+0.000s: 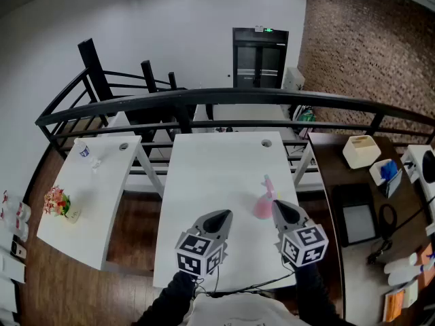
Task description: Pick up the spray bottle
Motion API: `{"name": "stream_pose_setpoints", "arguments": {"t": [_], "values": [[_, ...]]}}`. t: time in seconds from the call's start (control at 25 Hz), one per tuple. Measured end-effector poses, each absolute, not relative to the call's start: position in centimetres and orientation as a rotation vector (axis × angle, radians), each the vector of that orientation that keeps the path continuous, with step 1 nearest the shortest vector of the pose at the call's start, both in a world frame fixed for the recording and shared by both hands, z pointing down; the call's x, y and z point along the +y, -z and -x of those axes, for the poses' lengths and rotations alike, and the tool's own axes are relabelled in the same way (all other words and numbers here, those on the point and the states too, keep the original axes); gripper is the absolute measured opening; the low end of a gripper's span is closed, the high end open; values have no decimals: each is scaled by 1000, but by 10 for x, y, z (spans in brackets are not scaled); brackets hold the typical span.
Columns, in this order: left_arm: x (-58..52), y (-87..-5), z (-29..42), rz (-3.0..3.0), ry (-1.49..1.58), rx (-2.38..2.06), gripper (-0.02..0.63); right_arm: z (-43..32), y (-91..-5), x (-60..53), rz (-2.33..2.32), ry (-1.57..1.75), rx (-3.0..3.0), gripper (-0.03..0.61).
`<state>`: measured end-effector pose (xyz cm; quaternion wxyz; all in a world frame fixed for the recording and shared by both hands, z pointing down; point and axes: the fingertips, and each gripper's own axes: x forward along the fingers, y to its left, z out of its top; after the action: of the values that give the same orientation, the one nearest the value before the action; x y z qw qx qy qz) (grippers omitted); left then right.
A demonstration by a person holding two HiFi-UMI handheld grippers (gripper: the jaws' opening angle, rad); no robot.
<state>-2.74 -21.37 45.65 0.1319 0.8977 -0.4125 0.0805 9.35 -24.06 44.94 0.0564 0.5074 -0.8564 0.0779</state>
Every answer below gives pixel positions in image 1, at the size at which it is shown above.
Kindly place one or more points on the small black handheld device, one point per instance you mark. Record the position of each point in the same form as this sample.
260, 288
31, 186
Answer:
18, 249

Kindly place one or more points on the black metal railing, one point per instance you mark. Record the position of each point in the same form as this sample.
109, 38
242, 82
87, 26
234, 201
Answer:
210, 97

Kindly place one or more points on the small white open bin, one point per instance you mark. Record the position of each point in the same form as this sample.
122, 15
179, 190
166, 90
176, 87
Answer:
376, 173

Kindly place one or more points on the pack of clear bottles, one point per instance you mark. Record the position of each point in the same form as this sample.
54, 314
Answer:
15, 212

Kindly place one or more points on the blue cloth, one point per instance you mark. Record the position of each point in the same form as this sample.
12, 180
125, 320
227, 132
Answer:
389, 170

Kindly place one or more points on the black double door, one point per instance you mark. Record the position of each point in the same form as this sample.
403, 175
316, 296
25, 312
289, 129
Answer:
260, 59

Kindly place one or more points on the pink spray bottle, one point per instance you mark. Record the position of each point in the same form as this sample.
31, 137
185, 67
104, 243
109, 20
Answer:
263, 207

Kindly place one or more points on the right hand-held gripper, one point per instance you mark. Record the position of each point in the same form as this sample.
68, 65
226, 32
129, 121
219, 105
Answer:
304, 241

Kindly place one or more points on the crumpled clear plastic wrapper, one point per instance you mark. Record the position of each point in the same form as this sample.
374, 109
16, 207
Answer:
96, 164

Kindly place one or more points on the green exit sign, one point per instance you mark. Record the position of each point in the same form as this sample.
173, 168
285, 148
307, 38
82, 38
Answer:
266, 30

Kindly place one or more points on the black round object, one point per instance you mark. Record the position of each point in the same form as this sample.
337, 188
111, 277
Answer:
429, 166

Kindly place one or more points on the person's white shirt torso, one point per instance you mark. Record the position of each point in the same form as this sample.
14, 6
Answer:
238, 311

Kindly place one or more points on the green bag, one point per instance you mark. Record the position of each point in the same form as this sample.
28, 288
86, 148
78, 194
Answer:
306, 115

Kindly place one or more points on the person's right forearm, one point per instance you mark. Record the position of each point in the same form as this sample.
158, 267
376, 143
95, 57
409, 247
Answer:
314, 297

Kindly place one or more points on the white booklet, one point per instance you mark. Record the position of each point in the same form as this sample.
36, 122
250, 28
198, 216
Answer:
410, 294

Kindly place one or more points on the white spray bottle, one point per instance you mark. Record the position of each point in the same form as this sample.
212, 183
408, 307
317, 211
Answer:
401, 270

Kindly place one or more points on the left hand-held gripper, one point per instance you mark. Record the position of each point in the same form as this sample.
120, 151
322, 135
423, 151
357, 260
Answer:
200, 246

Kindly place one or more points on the person's left forearm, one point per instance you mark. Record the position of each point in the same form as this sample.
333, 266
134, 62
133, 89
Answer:
173, 301

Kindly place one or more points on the orange book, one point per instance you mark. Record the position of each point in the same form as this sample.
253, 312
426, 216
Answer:
393, 306

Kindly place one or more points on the dark brown wooden table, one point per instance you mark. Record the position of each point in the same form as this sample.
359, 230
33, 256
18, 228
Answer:
357, 273

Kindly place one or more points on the black tray with grey sheet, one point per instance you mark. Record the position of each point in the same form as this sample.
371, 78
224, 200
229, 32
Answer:
357, 216

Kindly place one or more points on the white cabinet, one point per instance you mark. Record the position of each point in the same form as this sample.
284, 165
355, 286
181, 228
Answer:
293, 79

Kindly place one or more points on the white rectangular storage box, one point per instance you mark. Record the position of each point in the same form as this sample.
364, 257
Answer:
361, 151

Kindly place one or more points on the potted red and yellow flowers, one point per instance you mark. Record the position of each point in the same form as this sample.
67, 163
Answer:
57, 202

